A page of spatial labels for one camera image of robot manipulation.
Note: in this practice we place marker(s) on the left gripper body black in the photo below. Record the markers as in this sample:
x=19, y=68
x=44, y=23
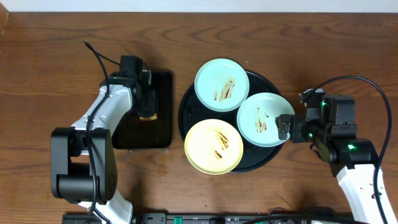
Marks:
x=148, y=104

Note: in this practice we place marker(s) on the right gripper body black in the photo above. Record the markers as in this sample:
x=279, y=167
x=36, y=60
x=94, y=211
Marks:
x=298, y=136

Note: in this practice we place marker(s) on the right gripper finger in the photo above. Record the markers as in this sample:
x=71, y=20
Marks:
x=283, y=121
x=283, y=134

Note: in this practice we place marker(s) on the yellow green sponge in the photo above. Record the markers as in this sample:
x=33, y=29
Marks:
x=149, y=118

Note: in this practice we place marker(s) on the mint plate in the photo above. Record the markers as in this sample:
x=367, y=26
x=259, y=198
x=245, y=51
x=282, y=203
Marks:
x=256, y=118
x=221, y=85

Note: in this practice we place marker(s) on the yellow plate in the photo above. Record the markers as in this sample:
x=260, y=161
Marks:
x=213, y=146

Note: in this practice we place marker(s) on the mint plate top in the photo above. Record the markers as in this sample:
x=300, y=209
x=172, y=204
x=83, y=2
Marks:
x=221, y=85

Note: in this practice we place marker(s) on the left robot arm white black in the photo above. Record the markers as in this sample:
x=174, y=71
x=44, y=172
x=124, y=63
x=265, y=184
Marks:
x=83, y=165

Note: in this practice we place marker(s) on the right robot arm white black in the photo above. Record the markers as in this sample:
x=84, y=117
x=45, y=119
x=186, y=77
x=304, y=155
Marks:
x=352, y=161

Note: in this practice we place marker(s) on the black rectangular tray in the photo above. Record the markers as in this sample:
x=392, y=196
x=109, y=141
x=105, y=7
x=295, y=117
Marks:
x=133, y=132

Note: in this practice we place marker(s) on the black round tray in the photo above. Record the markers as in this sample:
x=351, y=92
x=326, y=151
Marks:
x=192, y=111

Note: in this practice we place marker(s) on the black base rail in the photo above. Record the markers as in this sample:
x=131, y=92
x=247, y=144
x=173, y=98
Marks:
x=161, y=218

